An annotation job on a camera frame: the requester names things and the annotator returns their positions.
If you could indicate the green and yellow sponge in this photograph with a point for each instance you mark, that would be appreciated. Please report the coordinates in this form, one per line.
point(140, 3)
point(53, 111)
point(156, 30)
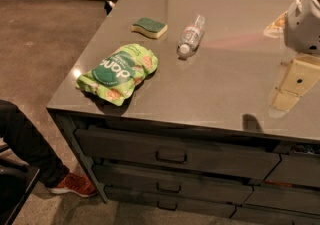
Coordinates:
point(149, 28)

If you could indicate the clear plastic water bottle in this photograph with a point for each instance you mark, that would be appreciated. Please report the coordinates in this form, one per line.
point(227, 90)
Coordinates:
point(191, 37)

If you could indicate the grey drawer cabinet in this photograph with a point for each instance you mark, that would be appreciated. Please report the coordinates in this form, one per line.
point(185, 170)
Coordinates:
point(246, 176)

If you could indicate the person's black trouser leg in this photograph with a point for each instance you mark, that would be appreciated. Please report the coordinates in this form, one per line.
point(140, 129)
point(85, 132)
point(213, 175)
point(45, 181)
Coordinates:
point(28, 144)

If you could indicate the red sneaker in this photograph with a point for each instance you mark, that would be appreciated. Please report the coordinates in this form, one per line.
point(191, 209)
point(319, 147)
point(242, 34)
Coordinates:
point(77, 184)

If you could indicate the black chair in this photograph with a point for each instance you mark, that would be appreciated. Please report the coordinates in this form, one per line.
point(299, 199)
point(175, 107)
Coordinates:
point(17, 181)

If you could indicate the green rice chip bag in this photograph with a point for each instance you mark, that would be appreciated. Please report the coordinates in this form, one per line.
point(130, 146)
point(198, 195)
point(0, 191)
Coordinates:
point(116, 77)

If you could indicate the dark object at table corner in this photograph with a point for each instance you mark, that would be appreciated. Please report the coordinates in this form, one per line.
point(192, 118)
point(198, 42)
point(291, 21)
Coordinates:
point(109, 5)

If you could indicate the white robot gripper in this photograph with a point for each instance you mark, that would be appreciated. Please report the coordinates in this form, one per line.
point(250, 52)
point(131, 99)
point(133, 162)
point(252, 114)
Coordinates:
point(302, 24)

